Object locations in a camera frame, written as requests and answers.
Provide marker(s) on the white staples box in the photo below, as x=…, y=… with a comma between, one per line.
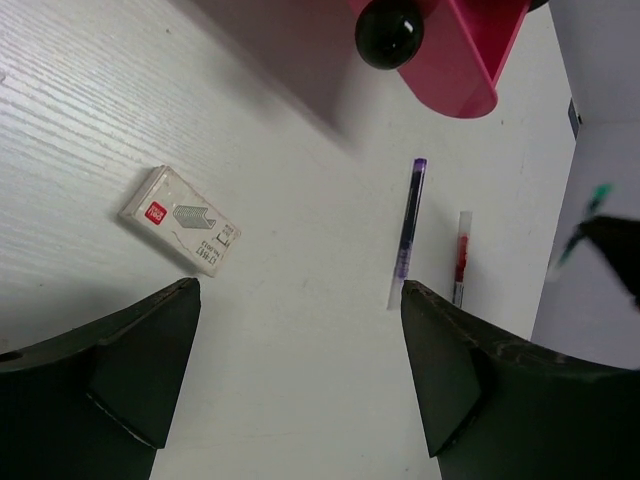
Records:
x=170, y=213

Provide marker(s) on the purple pen refill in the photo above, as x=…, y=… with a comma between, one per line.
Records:
x=401, y=267

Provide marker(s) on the pink top drawer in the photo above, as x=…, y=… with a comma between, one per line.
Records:
x=450, y=53

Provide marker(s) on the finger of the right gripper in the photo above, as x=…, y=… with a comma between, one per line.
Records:
x=617, y=239

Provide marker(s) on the red pen refill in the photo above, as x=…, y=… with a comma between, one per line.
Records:
x=463, y=237

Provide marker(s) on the green pen refill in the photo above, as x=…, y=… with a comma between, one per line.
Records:
x=596, y=201

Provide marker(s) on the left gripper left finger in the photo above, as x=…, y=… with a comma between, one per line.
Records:
x=97, y=402

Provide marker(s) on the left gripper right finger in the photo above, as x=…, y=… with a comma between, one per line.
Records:
x=496, y=406

